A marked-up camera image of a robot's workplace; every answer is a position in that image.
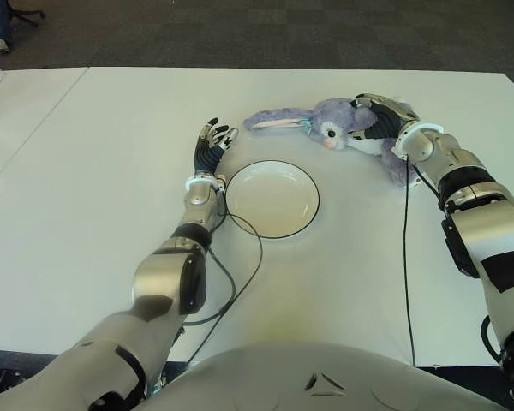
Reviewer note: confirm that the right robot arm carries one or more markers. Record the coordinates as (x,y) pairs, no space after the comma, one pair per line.
(484,231)

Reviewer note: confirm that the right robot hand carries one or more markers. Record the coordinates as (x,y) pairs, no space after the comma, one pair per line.
(387,122)

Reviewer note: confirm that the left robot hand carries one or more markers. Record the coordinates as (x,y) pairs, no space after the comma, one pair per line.
(205,156)

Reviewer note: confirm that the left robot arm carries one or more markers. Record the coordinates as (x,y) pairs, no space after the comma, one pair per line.
(163,278)

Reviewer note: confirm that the white plate black rim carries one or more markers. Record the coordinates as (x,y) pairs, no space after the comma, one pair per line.
(274,199)

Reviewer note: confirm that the person leg in jeans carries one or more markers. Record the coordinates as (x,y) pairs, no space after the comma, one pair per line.
(0,23)

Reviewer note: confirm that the black office chair base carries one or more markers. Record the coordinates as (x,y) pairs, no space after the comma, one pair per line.
(28,17)

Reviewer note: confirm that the grey robot torso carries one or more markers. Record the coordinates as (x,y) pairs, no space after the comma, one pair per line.
(261,377)

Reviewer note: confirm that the purple plush bunny doll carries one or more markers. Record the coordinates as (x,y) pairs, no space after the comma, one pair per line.
(338,117)

